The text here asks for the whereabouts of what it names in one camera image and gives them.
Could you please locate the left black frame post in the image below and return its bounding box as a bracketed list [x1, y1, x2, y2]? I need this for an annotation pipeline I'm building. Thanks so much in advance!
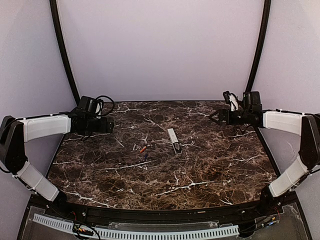
[49, 0, 80, 104]

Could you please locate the grey slotted cable duct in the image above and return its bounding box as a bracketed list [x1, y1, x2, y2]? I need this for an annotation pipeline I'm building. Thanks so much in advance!
[32, 213, 240, 240]

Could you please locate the black frame post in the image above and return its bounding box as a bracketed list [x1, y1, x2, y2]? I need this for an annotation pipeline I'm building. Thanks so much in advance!
[49, 0, 80, 104]
[245, 0, 272, 92]

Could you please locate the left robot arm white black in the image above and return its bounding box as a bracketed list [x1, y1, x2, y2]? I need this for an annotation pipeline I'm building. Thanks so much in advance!
[0, 95, 114, 205]

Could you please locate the white remote control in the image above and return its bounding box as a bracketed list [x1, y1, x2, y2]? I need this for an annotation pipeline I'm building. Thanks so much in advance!
[167, 128, 182, 155]

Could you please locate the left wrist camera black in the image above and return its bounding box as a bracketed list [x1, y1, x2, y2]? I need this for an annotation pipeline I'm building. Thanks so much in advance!
[95, 99, 104, 119]

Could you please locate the right black frame post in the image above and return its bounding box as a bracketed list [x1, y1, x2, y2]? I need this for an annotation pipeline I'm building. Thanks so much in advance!
[245, 0, 272, 92]

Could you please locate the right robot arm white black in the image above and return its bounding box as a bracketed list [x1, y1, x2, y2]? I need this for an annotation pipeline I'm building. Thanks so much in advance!
[209, 91, 320, 200]

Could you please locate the black front rail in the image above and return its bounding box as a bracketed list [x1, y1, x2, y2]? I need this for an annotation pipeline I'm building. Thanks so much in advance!
[66, 201, 261, 224]

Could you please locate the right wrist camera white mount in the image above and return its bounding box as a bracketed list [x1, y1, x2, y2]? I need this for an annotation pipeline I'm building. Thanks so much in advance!
[222, 91, 239, 112]

